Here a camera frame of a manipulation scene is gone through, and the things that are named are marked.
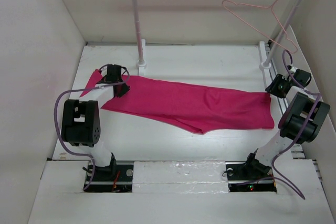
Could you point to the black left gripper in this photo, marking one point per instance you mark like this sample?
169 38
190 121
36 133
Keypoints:
125 89

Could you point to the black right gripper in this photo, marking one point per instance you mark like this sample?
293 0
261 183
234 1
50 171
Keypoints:
272 88

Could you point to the pink trousers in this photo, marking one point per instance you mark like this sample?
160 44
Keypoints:
197 109

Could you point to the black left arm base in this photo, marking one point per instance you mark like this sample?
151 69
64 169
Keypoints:
106 181

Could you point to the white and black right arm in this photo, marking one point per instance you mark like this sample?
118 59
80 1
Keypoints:
300 123

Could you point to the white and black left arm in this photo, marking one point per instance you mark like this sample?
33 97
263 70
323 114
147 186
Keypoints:
81 118

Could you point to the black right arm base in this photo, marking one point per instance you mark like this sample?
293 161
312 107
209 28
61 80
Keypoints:
243 178

